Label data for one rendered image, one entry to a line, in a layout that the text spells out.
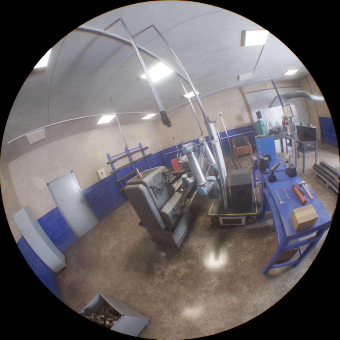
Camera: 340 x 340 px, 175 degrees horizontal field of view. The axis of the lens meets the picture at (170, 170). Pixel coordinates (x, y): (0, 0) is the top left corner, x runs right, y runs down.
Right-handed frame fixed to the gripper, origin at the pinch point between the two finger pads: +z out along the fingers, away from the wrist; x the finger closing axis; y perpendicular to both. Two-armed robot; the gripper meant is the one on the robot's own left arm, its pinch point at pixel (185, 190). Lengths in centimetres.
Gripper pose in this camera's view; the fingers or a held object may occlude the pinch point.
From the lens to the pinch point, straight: 206.5
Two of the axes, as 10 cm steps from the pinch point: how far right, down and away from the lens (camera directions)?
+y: -7.9, -2.8, 5.4
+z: 1.0, 8.1, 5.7
